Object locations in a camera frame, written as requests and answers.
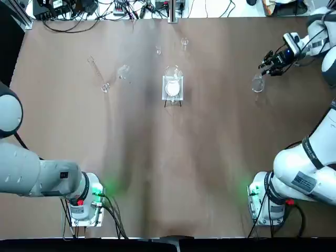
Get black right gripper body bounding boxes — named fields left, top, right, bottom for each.
left=272, top=48, right=293, bottom=69

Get clear glass conical flask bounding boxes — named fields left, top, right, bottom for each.
left=250, top=73, right=265, bottom=93

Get clear glass graduated cylinder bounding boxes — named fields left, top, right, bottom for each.
left=87, top=55, right=111, bottom=93

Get brown cardboard piece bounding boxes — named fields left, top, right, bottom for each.
left=262, top=0, right=276, bottom=16

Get large clear glass beaker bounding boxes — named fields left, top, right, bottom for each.
left=164, top=65, right=184, bottom=97

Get black metal tripod stand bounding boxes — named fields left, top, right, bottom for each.
left=163, top=99, right=183, bottom=109

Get grey electronics box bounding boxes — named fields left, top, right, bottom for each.
left=154, top=0, right=186, bottom=11

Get grey usb hub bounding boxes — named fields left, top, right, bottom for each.
left=112, top=2, right=126, bottom=16

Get dark power brick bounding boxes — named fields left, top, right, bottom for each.
left=76, top=0, right=98, bottom=15

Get flat black computer box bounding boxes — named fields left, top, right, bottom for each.
left=33, top=0, right=64, bottom=20

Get aluminium frame post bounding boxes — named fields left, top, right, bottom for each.
left=169, top=0, right=180, bottom=24
left=18, top=0, right=34, bottom=30

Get black base cable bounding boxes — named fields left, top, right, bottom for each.
left=61, top=197, right=79, bottom=239
left=101, top=193, right=129, bottom=239
left=249, top=193, right=275, bottom=238
left=288, top=202, right=306, bottom=238

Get black looped cable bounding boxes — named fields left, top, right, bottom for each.
left=41, top=17, right=102, bottom=34

